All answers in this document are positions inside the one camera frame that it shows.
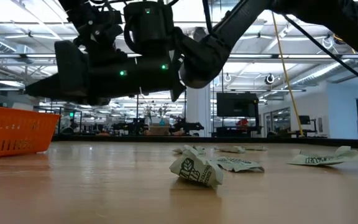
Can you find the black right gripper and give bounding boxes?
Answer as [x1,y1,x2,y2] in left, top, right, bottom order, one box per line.
[24,39,186,106]

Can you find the orange plastic basket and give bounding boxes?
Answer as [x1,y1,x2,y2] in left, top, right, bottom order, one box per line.
[0,104,61,160]

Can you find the flowers in blue vase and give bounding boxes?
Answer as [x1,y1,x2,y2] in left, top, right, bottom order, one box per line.
[144,104,171,127]

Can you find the brown cardboard box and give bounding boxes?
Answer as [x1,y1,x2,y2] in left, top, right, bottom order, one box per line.
[147,125,170,137]

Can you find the white pillar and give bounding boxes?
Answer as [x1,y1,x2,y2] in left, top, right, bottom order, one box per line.
[186,84,213,138]

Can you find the black wall monitor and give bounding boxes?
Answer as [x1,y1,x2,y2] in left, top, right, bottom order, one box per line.
[216,92,260,118]

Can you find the black aluminium table frame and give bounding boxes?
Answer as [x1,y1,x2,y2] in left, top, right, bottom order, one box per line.
[52,134,358,150]

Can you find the yellow hanging cable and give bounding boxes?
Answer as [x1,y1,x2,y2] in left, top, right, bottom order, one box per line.
[271,11,305,137]

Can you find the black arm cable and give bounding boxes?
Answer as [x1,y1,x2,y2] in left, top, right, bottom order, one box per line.
[283,14,358,91]

